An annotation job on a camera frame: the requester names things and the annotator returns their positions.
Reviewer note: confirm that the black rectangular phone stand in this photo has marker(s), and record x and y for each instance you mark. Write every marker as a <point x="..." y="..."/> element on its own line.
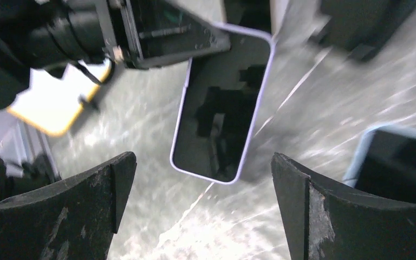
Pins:
<point x="363" y="27"/>

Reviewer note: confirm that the phone with beige case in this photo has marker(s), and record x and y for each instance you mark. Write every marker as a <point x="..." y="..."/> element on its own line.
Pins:
<point x="264" y="15"/>

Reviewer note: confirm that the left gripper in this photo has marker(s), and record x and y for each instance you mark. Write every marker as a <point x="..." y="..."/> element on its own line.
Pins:
<point x="151" y="34"/>

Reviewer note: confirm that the aluminium frame rail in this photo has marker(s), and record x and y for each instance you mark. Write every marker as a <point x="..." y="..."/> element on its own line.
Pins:
<point x="22" y="143"/>

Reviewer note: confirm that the phone with light blue case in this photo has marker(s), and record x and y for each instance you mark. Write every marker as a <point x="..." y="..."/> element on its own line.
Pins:
<point x="384" y="163"/>

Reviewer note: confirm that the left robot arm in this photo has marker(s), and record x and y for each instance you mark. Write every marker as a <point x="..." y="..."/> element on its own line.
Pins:
<point x="55" y="34"/>

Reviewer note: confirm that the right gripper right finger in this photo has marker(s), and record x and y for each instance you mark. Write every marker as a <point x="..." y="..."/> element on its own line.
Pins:
<point x="326" y="219"/>

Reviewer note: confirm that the whiteboard with yellow frame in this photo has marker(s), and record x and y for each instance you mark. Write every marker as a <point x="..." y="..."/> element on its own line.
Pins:
<point x="52" y="105"/>

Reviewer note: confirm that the phone with lilac case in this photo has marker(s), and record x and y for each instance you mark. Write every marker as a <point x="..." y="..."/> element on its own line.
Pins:
<point x="218" y="108"/>

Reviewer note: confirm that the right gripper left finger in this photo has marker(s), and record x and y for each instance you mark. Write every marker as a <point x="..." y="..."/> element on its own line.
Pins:
<point x="73" y="218"/>

